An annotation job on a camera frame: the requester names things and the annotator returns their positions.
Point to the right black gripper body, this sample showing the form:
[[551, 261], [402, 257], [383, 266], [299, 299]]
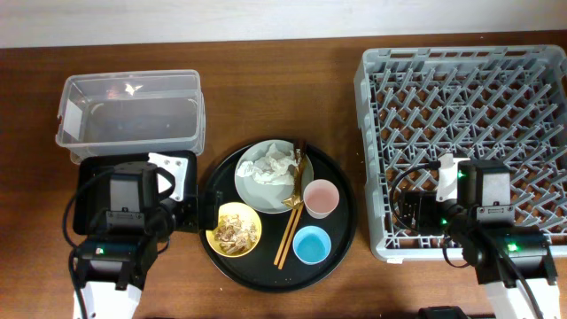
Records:
[[428, 217]]

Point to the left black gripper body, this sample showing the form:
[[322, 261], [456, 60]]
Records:
[[186, 213]]

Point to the food scraps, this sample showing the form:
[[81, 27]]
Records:
[[235, 235]]

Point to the yellow bowl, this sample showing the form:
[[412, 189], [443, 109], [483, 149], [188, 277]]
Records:
[[246, 213]]

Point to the white tissue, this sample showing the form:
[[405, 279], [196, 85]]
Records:
[[271, 169]]

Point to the gold foil wrapper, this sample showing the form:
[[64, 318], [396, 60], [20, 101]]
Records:
[[299, 151]]

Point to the pink cup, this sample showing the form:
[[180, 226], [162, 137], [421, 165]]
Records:
[[321, 198]]

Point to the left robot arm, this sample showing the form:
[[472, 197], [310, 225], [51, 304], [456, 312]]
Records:
[[109, 268]]

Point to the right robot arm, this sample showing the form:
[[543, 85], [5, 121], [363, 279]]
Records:
[[514, 264]]

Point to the clear plastic waste bin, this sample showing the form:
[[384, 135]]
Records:
[[132, 112]]

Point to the grey dishwasher rack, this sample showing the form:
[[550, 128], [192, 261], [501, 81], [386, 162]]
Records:
[[504, 103]]

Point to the round black serving tray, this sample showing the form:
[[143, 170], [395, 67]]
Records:
[[256, 270]]

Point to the right wooden chopstick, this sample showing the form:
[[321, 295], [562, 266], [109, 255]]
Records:
[[290, 237]]

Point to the wooden chopstick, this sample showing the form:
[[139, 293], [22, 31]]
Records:
[[285, 235], [290, 237]]

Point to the left wooden chopstick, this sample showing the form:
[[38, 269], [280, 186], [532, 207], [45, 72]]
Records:
[[285, 235]]

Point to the black object bottom edge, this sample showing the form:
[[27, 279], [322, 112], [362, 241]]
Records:
[[442, 312]]

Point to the blue cup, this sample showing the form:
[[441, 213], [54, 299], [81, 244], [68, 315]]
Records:
[[311, 245]]

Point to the black rectangular tray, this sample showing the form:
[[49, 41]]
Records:
[[97, 197]]

